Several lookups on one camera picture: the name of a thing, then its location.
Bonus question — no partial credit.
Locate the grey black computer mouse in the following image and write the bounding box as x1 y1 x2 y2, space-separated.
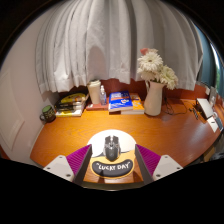
102 134 122 162

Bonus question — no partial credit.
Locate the white slanted device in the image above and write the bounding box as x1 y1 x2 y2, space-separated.
195 97 214 120

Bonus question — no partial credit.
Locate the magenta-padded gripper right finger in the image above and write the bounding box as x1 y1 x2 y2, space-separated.
134 143 184 184

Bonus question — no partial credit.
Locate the black cable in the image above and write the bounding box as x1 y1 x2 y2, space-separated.
162 87 198 116

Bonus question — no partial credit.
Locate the small clear bottle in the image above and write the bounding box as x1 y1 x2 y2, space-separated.
99 85 108 106

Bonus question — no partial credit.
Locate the white cylindrical container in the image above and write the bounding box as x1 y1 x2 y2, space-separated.
86 79 102 105

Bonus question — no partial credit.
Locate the white flower bouquet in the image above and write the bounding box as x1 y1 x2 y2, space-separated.
136 47 179 91

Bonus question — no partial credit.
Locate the white paper card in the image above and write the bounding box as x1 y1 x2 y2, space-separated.
207 115 224 134

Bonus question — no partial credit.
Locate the dark pen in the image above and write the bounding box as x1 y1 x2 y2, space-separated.
192 107 200 121

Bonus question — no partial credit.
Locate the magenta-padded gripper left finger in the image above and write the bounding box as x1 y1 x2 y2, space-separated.
43 143 93 186

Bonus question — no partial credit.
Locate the white ceramic vase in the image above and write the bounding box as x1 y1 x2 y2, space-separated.
143 79 167 117

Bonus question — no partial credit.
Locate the dark green mug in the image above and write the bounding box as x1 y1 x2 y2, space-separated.
39 104 57 124

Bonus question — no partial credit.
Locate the white curtain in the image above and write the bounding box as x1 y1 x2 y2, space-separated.
35 0 204 95

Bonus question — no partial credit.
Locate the white yellow black mouse pad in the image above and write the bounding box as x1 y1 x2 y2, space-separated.
87 129 137 180

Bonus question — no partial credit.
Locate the stack of yellow black books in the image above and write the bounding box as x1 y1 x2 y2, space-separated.
54 92 90 118

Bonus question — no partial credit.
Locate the blue book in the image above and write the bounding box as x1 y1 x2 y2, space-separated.
108 90 134 113

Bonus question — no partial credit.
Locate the flat red book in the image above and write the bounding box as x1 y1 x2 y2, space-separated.
85 102 110 111

